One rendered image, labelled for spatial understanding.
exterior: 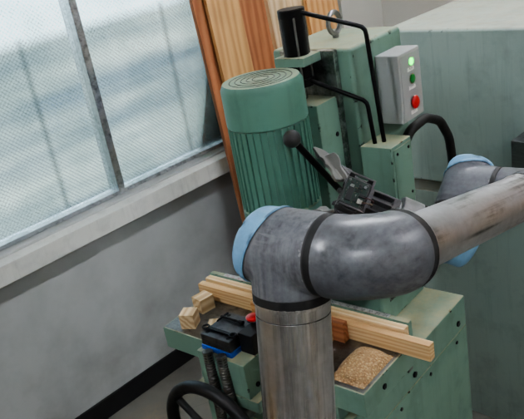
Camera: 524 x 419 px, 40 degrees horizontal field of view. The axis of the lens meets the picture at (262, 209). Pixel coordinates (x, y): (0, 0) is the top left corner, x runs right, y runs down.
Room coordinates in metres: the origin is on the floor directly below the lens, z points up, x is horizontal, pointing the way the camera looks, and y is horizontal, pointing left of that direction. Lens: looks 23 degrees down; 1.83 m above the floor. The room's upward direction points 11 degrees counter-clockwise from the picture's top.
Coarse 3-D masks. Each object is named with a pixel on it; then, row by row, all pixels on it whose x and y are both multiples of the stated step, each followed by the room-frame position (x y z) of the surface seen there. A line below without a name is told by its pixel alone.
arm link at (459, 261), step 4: (472, 248) 1.20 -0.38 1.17; (476, 248) 1.20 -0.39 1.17; (468, 252) 1.20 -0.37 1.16; (472, 252) 1.20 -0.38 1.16; (460, 256) 1.20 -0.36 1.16; (464, 256) 1.20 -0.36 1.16; (468, 256) 1.20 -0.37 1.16; (448, 260) 1.21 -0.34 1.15; (452, 260) 1.21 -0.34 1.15; (456, 260) 1.21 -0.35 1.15; (460, 260) 1.20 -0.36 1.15; (464, 260) 1.20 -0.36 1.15; (468, 260) 1.20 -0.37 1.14; (452, 264) 1.22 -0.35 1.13; (456, 264) 1.21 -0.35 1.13; (460, 264) 1.21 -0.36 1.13; (464, 264) 1.21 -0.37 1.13
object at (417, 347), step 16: (208, 288) 1.68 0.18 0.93; (224, 288) 1.65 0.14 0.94; (240, 304) 1.60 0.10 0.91; (352, 320) 1.39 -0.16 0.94; (352, 336) 1.37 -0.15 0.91; (368, 336) 1.34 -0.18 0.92; (384, 336) 1.31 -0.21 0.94; (400, 336) 1.29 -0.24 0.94; (400, 352) 1.29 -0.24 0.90; (416, 352) 1.26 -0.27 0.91; (432, 352) 1.25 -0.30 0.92
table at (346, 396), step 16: (224, 304) 1.64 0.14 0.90; (176, 320) 1.60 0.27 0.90; (208, 320) 1.57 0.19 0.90; (176, 336) 1.55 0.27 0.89; (192, 336) 1.51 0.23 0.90; (192, 352) 1.52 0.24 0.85; (336, 352) 1.33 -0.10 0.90; (384, 352) 1.30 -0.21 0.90; (336, 368) 1.28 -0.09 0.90; (384, 368) 1.25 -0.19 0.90; (400, 368) 1.28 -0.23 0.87; (336, 384) 1.22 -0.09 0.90; (368, 384) 1.20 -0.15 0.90; (384, 384) 1.23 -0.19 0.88; (240, 400) 1.28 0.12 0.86; (256, 400) 1.26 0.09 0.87; (336, 400) 1.22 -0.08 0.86; (352, 400) 1.19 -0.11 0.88; (368, 400) 1.18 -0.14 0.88
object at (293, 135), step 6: (288, 132) 1.31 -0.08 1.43; (294, 132) 1.30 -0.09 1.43; (288, 138) 1.30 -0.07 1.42; (294, 138) 1.30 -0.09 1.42; (300, 138) 1.31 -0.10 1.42; (288, 144) 1.30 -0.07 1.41; (294, 144) 1.30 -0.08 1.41; (300, 144) 1.32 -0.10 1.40; (300, 150) 1.32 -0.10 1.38; (306, 150) 1.33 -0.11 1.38; (306, 156) 1.33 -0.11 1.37; (312, 156) 1.34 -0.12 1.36; (312, 162) 1.34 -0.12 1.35; (318, 162) 1.35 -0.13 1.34; (318, 168) 1.35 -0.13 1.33; (324, 174) 1.37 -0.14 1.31; (330, 180) 1.38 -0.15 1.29; (336, 186) 1.39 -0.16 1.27
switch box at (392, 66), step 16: (400, 48) 1.63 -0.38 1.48; (416, 48) 1.62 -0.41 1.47; (384, 64) 1.58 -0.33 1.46; (400, 64) 1.57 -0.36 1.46; (416, 64) 1.62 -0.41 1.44; (384, 80) 1.59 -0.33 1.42; (400, 80) 1.56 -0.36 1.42; (416, 80) 1.61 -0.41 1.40; (384, 96) 1.59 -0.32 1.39; (400, 96) 1.56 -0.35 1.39; (384, 112) 1.59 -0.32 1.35; (400, 112) 1.57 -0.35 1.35; (416, 112) 1.60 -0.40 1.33
